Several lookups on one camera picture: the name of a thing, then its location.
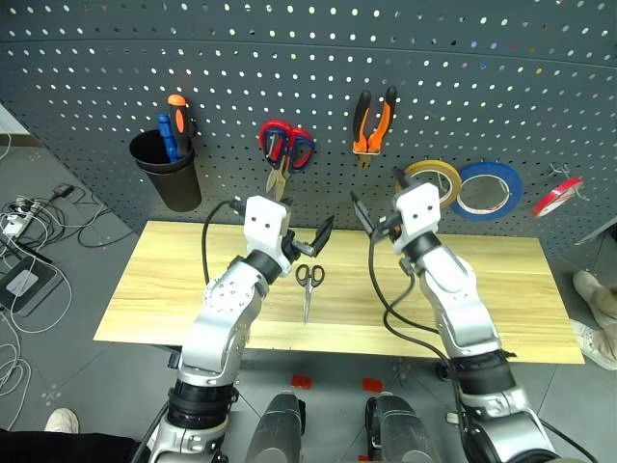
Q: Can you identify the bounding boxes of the blue tape roll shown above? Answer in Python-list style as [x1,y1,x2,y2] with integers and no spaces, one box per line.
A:
[449,160,524,224]

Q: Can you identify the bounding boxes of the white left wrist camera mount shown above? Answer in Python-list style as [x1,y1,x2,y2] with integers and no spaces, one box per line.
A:
[242,194,294,277]

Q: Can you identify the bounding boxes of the dark glossy rounded shape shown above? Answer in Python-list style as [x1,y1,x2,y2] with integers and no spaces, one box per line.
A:
[247,391,309,463]
[363,395,438,463]

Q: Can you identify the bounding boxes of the black box with grey label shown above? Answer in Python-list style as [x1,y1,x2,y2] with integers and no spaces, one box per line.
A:
[0,255,66,318]

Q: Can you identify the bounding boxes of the blue handled screwdriver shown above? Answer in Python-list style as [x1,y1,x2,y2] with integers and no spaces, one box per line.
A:
[156,113,181,164]

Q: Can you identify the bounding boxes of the red and blue scissors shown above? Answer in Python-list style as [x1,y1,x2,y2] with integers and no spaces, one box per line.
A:
[258,119,317,204]

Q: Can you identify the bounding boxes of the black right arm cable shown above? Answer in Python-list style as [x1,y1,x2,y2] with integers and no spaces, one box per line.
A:
[367,230,483,435]

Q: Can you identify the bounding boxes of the grey perforated metal pegboard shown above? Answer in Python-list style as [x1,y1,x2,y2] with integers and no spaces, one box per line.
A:
[0,0,617,258]

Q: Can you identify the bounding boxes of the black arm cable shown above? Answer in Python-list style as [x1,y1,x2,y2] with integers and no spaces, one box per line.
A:
[367,230,483,435]
[201,198,248,286]

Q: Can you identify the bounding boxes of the white power strip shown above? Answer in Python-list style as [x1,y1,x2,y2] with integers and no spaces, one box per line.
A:
[0,211,32,236]

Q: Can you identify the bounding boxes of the metal pegboard hook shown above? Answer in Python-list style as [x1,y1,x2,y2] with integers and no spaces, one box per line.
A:
[548,162,589,204]

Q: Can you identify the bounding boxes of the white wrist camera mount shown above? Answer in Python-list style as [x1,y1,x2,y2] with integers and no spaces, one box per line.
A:
[391,181,443,256]
[242,194,294,277]

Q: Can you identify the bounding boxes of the red tape roll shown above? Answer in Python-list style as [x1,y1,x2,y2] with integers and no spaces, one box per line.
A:
[530,176,586,220]

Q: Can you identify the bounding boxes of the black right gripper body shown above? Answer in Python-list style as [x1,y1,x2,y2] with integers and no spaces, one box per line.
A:
[371,213,404,241]

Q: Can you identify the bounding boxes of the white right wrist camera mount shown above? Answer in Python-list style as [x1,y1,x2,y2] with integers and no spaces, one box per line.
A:
[391,181,443,256]

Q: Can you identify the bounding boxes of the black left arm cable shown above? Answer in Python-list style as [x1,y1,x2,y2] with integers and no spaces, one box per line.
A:
[201,198,248,286]

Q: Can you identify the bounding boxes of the small black handled scissors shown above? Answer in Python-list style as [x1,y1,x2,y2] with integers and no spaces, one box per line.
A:
[294,262,327,326]

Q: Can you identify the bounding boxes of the orange and black screwdriver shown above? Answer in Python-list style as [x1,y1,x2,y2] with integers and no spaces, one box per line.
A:
[166,93,191,160]

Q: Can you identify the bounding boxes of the orange and black pliers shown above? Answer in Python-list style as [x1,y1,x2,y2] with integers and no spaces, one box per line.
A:
[351,85,399,173]

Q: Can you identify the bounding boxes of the black plastic cup holder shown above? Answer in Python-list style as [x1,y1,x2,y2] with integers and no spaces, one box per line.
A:
[127,128,203,214]

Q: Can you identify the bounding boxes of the white shoe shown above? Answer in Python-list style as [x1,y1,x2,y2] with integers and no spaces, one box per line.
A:
[572,269,617,330]
[570,318,617,373]
[43,406,81,434]

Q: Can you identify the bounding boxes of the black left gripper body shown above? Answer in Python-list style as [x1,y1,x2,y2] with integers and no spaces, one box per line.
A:
[282,230,315,261]

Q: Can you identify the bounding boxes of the yellow tape roll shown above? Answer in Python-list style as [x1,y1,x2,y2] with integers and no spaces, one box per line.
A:
[395,158,464,210]

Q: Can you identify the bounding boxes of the black trousers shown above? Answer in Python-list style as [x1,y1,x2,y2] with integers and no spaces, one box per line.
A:
[0,428,147,463]

